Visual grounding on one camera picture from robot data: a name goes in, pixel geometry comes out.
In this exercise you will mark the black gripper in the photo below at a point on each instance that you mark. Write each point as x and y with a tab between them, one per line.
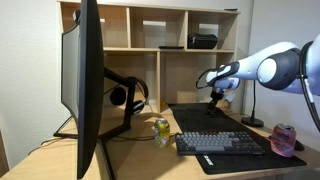
217	96

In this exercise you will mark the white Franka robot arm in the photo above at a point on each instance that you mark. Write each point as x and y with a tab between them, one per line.
283	66

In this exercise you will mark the black desk mat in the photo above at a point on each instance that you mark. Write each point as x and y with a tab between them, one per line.
200	120

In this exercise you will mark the wooden desk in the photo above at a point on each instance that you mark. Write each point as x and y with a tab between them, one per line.
150	163

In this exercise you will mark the grey mechanical keyboard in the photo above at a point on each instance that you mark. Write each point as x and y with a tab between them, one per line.
216	142

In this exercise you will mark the wooden shelf hutch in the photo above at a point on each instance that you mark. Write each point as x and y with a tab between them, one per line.
173	73

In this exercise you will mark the yellow green soda can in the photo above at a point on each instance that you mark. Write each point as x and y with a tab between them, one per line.
162	133

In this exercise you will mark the black case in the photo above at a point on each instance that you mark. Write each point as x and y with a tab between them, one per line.
202	41

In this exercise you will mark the black headphones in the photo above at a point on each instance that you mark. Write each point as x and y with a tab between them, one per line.
141	96

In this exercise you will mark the flat black device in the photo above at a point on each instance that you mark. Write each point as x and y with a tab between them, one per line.
171	47

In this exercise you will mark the pink soda can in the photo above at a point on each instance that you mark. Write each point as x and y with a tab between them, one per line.
283	140

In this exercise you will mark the black monitor stand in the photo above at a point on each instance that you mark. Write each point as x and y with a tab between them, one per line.
128	110

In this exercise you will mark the small dark remote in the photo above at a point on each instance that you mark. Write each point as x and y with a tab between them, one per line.
231	9

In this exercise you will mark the black curved monitor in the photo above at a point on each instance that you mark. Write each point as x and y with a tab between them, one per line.
88	83

